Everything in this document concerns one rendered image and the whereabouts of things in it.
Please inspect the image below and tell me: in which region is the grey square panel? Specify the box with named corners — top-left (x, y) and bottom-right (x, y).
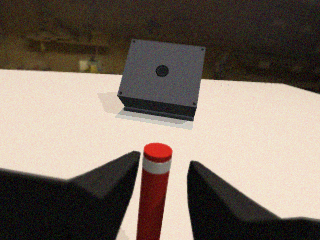
top-left (117, 39), bottom-right (206, 122)

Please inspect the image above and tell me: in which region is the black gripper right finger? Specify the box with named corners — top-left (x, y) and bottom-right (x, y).
top-left (187, 160), bottom-right (320, 240)

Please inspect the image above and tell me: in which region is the red peg with white band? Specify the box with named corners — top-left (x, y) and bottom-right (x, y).
top-left (136, 143), bottom-right (173, 240)

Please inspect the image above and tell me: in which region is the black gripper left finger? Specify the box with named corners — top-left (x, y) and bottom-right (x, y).
top-left (0, 151), bottom-right (141, 240)

